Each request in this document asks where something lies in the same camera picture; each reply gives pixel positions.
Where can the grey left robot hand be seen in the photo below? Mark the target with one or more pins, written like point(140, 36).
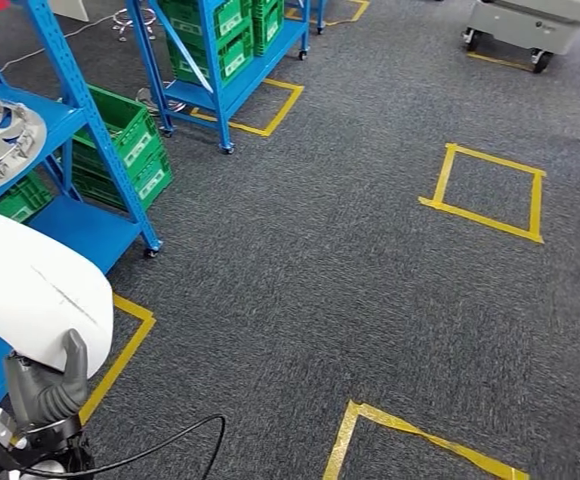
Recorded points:
point(45, 397)

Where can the white curved car part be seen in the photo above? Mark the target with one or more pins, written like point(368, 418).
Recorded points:
point(30, 291)

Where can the blue metal shelf rack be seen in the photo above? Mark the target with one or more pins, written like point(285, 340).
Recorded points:
point(230, 86)
point(90, 232)

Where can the green plastic crate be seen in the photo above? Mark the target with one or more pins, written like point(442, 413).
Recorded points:
point(120, 122)
point(20, 199)
point(230, 60)
point(150, 185)
point(230, 16)
point(267, 26)

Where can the silver wheel hubcap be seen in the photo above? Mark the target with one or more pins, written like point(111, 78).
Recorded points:
point(0, 159)

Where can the white desk panel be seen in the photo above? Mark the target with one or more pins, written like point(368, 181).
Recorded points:
point(70, 8)

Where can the white wheeled cart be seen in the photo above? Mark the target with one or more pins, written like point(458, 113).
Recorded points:
point(530, 26)

